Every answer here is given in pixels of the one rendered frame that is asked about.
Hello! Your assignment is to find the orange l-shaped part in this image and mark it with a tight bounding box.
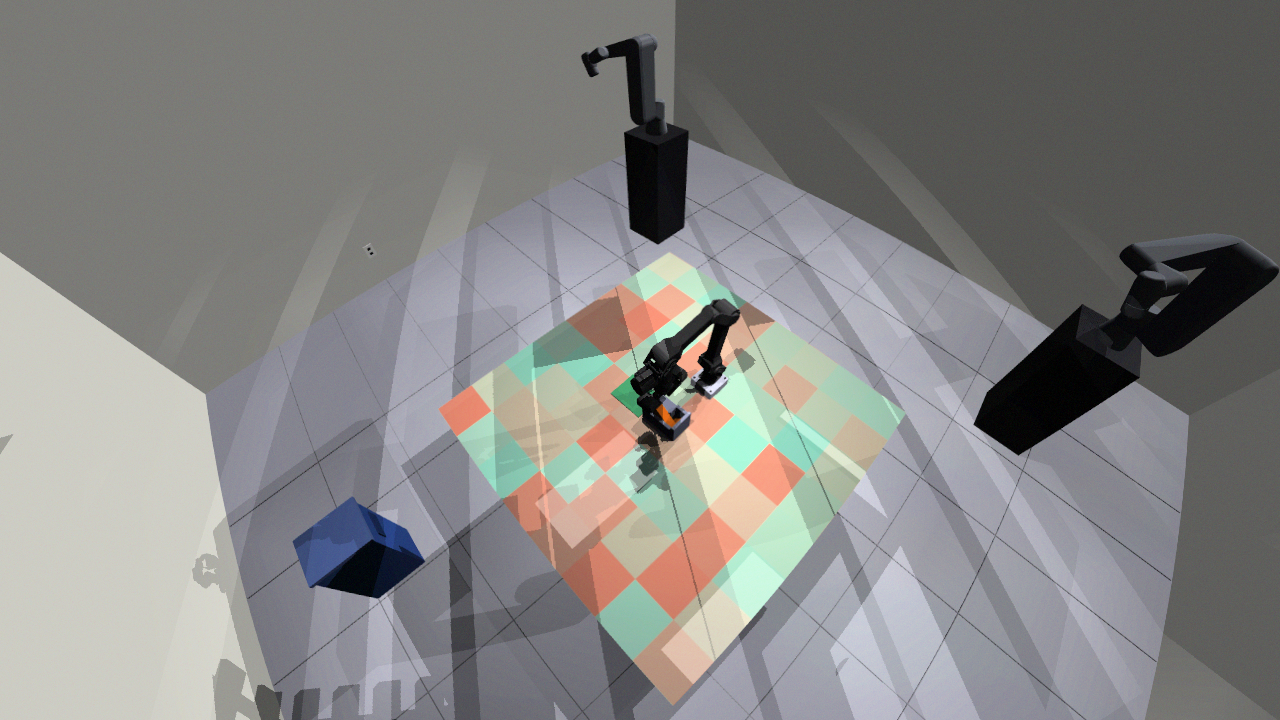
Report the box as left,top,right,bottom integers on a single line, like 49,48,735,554
654,404,682,427

